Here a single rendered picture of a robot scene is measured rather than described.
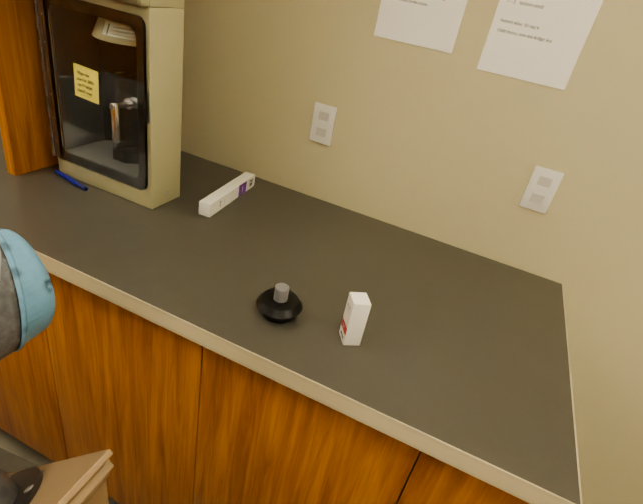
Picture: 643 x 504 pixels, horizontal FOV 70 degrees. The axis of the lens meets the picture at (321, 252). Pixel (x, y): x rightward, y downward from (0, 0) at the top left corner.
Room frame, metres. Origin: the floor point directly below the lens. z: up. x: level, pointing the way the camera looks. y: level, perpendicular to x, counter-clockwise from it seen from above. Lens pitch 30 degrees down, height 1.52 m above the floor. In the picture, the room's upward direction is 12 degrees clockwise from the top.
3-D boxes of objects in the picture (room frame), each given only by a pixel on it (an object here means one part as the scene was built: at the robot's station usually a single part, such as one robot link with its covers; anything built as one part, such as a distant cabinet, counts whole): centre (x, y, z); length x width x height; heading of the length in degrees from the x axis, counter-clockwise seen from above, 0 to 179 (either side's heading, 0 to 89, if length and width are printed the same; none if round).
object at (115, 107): (1.01, 0.51, 1.17); 0.05 x 0.03 x 0.10; 162
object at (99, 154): (1.07, 0.61, 1.19); 0.30 x 0.01 x 0.40; 72
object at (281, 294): (0.72, 0.06, 0.97); 0.09 x 0.09 x 0.07
